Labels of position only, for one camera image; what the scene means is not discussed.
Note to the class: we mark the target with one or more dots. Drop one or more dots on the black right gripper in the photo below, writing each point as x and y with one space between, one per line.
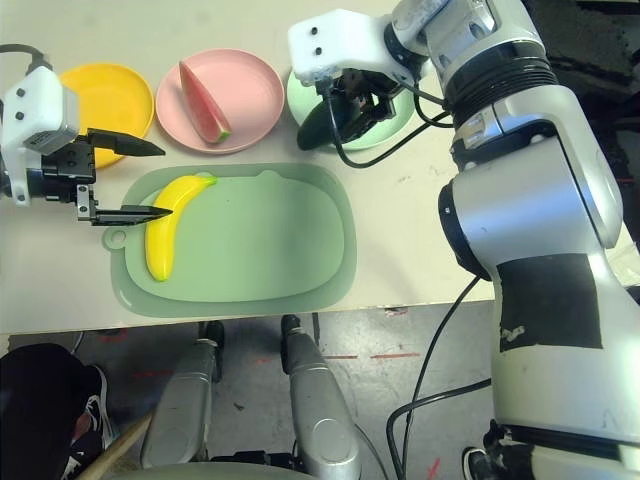
372 92

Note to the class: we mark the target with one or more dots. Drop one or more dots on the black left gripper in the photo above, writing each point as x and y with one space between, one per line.
65 175

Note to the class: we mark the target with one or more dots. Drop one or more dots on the dark green toy avocado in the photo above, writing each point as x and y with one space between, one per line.
312 132

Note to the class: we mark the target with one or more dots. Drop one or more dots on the yellow toy banana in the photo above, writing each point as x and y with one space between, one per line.
160 250

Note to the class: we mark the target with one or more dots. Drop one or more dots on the red toy watermelon slice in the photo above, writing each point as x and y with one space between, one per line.
205 110

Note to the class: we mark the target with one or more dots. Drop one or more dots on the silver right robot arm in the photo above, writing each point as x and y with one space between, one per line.
525 200

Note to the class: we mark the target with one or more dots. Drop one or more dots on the mint green plastic plate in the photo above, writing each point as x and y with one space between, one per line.
294 100

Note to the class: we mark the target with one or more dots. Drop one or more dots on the yellow plastic plate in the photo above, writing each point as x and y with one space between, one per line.
115 100

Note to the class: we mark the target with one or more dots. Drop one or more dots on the pink plastic plate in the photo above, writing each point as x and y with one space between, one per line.
250 90

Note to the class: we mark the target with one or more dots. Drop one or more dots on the green silicone mat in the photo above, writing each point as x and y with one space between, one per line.
250 250

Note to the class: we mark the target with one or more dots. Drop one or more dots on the silver left robot leg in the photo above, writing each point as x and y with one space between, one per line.
180 410

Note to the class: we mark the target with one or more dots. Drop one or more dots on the silver robot leg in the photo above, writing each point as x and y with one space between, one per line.
320 410
180 410

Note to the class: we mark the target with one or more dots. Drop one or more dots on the bystander black trouser leg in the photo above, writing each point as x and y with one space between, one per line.
40 400

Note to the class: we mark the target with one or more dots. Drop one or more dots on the black patterned bystander sneaker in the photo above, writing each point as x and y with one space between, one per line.
97 425

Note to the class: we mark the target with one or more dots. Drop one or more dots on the wooden stick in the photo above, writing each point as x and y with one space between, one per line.
120 445

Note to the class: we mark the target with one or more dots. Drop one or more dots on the silver right robot leg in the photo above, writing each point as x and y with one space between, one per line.
320 410

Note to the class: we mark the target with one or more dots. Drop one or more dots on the clear plastic bag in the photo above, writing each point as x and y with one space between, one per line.
630 270

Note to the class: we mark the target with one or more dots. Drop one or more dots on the grey robot torso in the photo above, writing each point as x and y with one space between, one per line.
210 472

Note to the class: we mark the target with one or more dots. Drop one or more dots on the black shoe with white sole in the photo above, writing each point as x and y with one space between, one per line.
475 465

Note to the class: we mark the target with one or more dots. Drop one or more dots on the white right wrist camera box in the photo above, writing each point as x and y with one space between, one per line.
340 45

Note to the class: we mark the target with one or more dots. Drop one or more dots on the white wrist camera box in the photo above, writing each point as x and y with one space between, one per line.
35 100
340 45

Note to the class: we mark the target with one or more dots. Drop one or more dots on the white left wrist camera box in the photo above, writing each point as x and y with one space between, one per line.
35 100

